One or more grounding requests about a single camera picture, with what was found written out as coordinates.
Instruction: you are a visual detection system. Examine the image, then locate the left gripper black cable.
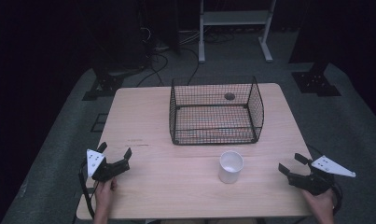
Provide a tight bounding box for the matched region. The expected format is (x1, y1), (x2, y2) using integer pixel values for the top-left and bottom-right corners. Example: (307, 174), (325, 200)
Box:
(71, 158), (100, 224)

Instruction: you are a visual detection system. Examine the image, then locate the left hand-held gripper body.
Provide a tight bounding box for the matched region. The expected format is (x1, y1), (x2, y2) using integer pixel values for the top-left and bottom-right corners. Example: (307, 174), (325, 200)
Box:
(86, 148), (131, 183)

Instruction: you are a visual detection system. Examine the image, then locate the white cup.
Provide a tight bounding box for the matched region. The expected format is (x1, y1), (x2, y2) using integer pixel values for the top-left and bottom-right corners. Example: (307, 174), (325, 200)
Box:
(217, 150), (244, 185)

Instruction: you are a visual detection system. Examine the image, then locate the wooden table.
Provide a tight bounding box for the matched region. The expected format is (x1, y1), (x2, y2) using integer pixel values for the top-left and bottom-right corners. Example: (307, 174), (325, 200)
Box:
(76, 82), (313, 221)

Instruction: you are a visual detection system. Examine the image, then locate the person's right hand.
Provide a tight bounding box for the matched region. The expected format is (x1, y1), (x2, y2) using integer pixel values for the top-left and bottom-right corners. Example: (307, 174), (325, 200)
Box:
(300, 188), (337, 220)

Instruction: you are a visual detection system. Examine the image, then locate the black stand base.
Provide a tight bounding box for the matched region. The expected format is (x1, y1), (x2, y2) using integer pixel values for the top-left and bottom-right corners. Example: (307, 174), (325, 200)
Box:
(291, 60), (342, 97)
(81, 59), (146, 102)

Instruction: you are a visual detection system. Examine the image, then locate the white metal stand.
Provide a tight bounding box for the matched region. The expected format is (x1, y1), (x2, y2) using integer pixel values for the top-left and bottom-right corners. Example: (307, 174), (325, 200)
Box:
(198, 0), (277, 64)

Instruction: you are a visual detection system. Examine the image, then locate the person's left hand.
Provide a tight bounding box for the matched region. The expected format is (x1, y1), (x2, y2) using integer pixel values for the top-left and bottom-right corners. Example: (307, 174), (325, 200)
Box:
(94, 176), (118, 212)

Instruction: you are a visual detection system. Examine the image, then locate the black wire mesh basket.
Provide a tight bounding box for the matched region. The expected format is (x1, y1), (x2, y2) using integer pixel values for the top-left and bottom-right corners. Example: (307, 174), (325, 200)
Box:
(168, 75), (265, 147)

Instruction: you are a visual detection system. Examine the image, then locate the black floor cable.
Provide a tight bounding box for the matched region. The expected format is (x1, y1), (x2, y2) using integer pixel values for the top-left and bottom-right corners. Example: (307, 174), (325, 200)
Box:
(135, 46), (201, 88)

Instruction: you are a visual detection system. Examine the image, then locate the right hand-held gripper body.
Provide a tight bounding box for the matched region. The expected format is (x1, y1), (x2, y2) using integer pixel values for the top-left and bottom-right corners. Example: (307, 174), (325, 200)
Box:
(287, 155), (357, 197)

